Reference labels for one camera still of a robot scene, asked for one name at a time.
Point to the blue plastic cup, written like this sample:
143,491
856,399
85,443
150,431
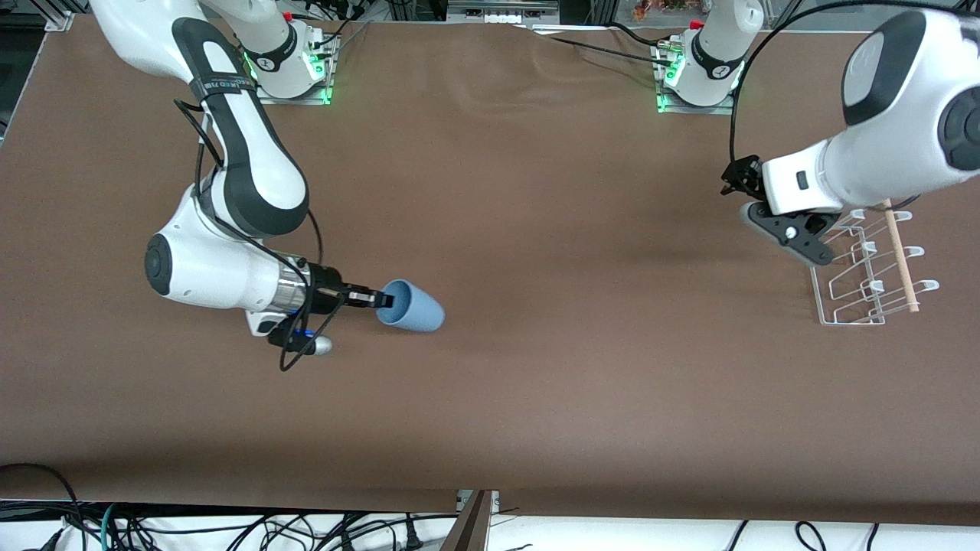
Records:
417,314

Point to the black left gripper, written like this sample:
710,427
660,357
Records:
741,177

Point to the small metal edge bracket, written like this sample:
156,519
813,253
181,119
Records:
494,499

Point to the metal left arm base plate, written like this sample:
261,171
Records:
727,107

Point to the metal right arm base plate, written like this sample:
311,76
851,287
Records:
306,98

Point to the black power plug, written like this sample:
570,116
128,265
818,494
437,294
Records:
413,539

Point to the brown wedge beam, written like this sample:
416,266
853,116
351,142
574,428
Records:
468,532

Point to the brown table cover sheet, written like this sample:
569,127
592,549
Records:
490,344

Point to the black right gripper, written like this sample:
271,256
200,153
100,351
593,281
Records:
328,288

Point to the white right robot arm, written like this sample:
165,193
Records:
253,168

